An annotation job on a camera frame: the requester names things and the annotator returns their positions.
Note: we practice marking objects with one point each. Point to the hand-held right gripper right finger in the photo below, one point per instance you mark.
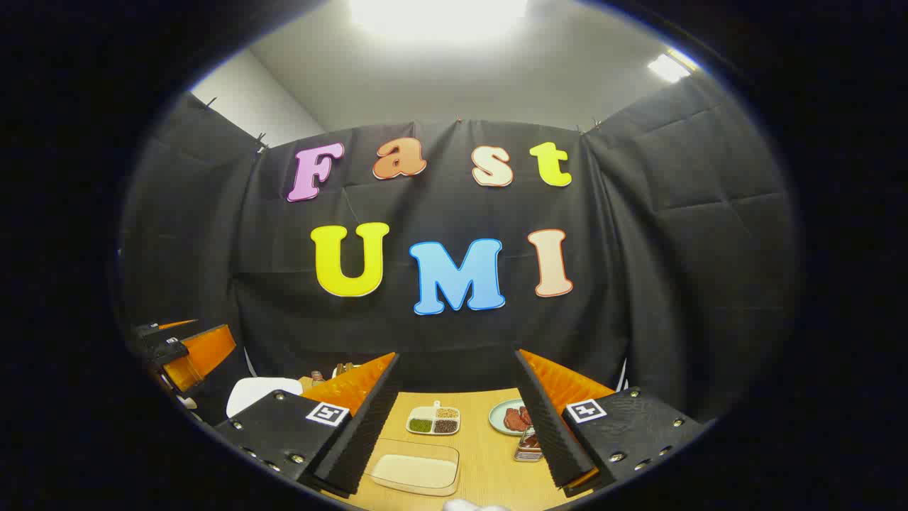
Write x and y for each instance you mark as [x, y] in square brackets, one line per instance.
[550, 433]

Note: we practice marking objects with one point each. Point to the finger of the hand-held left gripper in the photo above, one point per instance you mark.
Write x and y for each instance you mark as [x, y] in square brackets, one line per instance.
[159, 331]
[202, 355]

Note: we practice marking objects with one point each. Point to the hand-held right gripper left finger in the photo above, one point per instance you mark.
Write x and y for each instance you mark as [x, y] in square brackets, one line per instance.
[362, 433]

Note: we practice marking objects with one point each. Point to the clear plastic rice box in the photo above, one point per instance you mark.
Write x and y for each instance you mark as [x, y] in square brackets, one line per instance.
[411, 490]

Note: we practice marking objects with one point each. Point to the brown meat slice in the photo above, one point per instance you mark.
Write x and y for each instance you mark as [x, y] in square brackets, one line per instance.
[512, 420]
[526, 415]

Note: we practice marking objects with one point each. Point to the pale green plate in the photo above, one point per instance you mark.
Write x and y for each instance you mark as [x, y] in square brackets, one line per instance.
[496, 419]

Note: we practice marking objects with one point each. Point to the green mung beans pile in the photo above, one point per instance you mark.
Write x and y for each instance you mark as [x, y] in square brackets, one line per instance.
[421, 426]

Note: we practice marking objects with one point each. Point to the white divided grain dish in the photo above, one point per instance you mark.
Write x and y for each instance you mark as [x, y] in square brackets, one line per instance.
[433, 419]

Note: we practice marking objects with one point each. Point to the dark red beans pile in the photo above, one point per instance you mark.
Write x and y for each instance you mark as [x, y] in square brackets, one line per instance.
[445, 426]

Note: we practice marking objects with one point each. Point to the yellow soybeans pile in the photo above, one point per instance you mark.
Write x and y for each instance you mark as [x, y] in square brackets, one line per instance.
[447, 412]

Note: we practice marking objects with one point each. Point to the black backdrop cloth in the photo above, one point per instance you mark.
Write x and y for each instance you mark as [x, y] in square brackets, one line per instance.
[638, 284]

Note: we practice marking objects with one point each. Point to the small ceiling light strip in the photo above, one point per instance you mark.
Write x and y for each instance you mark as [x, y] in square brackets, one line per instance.
[669, 67]

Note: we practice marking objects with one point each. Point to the large ceiling light panel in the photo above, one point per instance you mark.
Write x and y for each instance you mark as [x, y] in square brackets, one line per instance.
[436, 14]

